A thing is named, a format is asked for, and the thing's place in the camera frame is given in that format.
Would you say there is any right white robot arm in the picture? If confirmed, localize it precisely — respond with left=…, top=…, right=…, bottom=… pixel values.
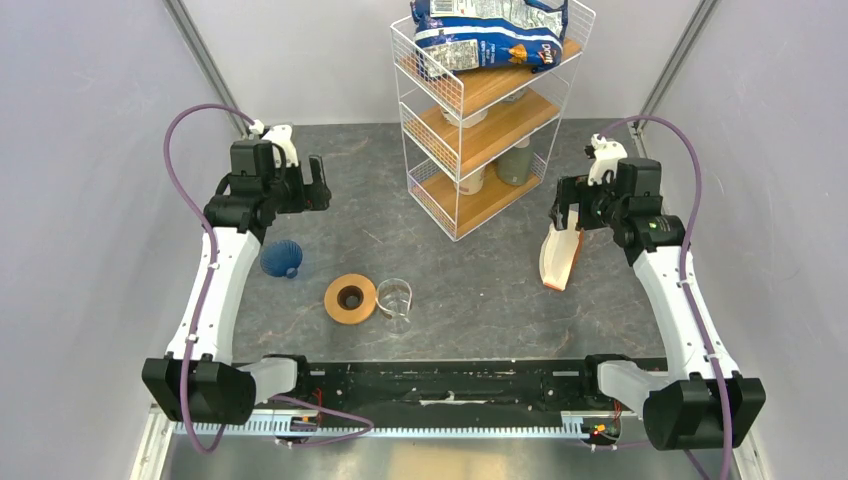
left=549, top=158, right=766, bottom=450

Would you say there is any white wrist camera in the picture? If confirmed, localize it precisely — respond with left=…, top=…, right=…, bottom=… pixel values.
left=585, top=134, right=627, bottom=185
left=248, top=120, right=300, bottom=169

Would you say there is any blue chips bag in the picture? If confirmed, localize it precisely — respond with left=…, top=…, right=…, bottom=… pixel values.
left=410, top=0, right=569, bottom=79

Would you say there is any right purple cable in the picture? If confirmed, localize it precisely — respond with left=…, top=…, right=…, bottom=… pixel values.
left=589, top=115, right=735, bottom=480

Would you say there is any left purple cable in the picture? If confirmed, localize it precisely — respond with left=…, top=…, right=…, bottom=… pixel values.
left=162, top=103, right=376, bottom=456

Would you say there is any blue ribbed coffee dripper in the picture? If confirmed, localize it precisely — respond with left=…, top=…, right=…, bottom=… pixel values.
left=260, top=240, right=303, bottom=279

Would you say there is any white coffee filter stack holder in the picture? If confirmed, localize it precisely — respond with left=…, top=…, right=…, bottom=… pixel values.
left=539, top=217, right=584, bottom=291

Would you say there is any grey green spray bottle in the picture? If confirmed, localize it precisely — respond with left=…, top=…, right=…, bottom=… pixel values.
left=496, top=137, right=534, bottom=186

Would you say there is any clear glass carafe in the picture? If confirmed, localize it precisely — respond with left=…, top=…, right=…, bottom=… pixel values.
left=377, top=278, right=412, bottom=335

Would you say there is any white plastic jug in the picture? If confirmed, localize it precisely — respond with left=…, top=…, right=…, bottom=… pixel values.
left=440, top=108, right=488, bottom=129

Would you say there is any purple cable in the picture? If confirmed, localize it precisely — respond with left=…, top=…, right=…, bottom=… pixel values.
left=162, top=103, right=376, bottom=456
left=589, top=115, right=735, bottom=480

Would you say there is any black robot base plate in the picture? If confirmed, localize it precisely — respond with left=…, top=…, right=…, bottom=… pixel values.
left=251, top=357, right=670, bottom=432

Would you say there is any round wooden dripper stand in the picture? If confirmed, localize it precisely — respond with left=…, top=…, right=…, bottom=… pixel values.
left=324, top=273, right=376, bottom=325

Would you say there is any white wire wooden shelf rack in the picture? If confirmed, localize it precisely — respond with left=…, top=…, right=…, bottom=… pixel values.
left=390, top=1, right=596, bottom=241

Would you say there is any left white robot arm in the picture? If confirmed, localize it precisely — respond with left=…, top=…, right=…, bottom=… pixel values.
left=141, top=140, right=332, bottom=425

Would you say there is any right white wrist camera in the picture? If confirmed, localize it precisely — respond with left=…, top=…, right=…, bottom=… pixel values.
left=585, top=134, right=627, bottom=185

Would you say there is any white small bottle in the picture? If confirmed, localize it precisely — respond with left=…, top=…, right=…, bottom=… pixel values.
left=458, top=167, right=486, bottom=196

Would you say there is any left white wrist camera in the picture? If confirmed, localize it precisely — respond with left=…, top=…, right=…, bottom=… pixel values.
left=248, top=120, right=300, bottom=169

